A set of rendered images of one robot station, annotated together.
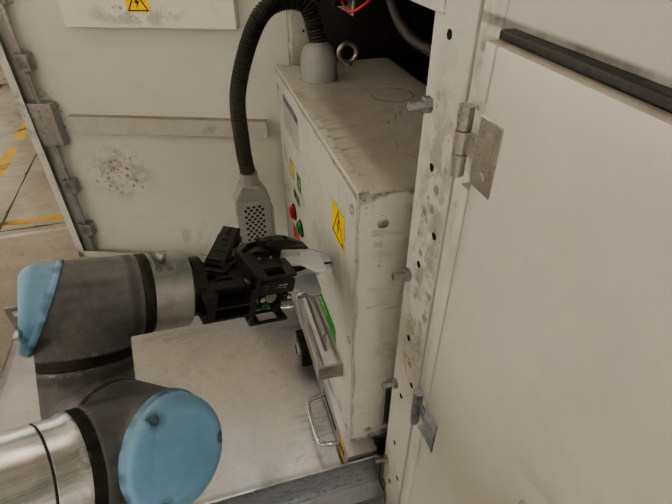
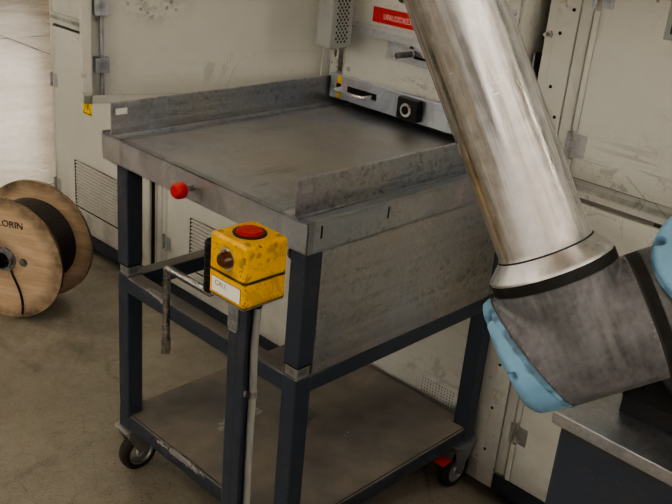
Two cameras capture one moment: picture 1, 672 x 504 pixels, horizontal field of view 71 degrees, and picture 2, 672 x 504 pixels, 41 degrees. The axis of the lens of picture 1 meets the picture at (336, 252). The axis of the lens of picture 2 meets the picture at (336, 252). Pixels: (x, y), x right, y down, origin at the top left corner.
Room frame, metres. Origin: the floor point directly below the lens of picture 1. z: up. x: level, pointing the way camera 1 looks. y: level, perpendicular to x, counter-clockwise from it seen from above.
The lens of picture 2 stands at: (-0.99, 1.24, 1.38)
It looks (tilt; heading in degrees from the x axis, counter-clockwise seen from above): 23 degrees down; 329
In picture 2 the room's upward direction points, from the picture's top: 5 degrees clockwise
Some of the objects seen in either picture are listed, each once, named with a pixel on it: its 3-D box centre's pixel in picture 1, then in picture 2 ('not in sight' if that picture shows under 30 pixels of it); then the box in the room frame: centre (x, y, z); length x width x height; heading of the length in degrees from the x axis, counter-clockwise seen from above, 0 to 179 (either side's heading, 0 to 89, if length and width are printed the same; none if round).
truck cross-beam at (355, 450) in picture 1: (320, 344); (419, 107); (0.67, 0.03, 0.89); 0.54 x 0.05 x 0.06; 16
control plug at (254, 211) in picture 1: (255, 218); (337, 8); (0.85, 0.17, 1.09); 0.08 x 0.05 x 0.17; 106
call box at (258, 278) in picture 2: not in sight; (248, 264); (0.07, 0.73, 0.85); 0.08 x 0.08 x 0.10; 16
